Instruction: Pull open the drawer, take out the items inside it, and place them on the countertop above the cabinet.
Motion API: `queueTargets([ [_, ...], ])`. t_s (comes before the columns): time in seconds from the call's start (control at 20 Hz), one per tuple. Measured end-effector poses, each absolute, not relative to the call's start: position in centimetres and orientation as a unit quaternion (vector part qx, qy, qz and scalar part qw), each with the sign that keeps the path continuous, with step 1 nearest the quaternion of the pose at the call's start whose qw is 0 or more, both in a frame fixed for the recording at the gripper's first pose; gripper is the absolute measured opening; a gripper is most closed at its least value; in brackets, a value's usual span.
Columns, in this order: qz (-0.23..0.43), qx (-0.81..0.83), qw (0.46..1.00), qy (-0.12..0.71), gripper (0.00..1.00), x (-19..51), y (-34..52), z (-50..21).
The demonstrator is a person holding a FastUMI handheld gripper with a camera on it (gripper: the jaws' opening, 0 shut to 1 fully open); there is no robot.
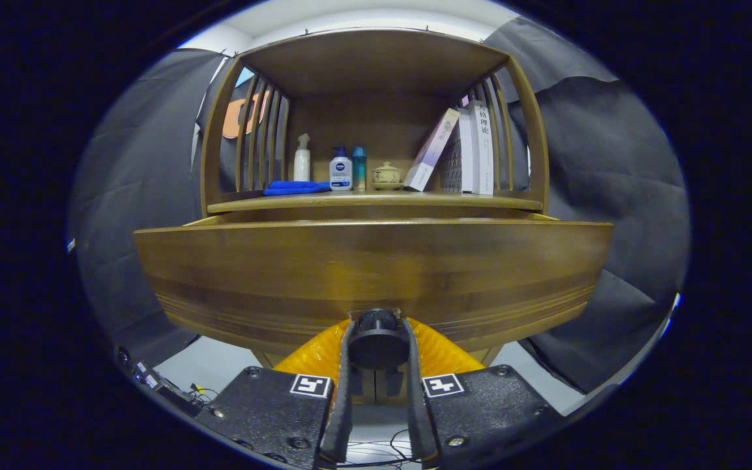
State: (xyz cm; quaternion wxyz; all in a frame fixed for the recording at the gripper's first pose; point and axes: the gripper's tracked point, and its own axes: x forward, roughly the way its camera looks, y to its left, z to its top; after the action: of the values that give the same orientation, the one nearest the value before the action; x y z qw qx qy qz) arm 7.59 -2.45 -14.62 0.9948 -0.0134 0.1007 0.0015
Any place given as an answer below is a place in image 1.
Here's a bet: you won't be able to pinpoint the white lotion bottle blue cap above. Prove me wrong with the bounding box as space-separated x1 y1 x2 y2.
329 146 353 192

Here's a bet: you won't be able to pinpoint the purple and white book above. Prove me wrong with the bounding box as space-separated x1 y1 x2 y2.
404 108 461 193

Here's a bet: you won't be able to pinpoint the blue folded cloth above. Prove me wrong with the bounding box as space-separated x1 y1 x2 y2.
263 180 332 196

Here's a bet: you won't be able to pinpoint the black floor cables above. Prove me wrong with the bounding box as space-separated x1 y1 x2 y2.
343 428 426 467

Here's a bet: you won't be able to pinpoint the teal slim bottle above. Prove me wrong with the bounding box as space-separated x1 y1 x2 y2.
352 145 368 191

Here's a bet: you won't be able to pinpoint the wooden drawer with black knob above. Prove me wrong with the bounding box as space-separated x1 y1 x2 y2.
133 212 614 373

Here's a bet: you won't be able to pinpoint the beige lidded teacup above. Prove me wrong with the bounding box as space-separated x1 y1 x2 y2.
372 161 404 191

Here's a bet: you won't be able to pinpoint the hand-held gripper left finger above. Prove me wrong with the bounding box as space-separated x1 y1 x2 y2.
196 318 357 469

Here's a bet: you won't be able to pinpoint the plain white book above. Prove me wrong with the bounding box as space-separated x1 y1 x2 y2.
459 108 476 194

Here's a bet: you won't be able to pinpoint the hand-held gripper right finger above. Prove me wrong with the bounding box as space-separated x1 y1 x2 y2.
404 317 563 467

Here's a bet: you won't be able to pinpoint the black electronic device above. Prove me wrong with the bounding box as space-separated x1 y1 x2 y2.
115 346 204 418

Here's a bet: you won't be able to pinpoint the wooden countertop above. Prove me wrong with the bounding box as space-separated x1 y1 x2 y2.
206 189 543 214

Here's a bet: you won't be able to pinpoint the white book with black title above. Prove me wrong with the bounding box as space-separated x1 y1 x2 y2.
471 100 495 196

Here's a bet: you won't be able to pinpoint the white pump bottle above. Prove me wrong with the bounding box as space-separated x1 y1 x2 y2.
294 133 311 182

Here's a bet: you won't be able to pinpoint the wooden cabinet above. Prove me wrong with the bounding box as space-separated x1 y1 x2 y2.
200 28 550 404

